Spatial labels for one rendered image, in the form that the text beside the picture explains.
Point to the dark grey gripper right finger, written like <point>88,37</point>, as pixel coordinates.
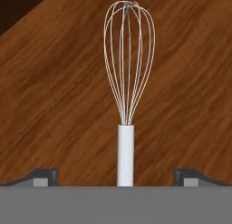
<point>186,174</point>

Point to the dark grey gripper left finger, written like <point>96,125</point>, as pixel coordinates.
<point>45,175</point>

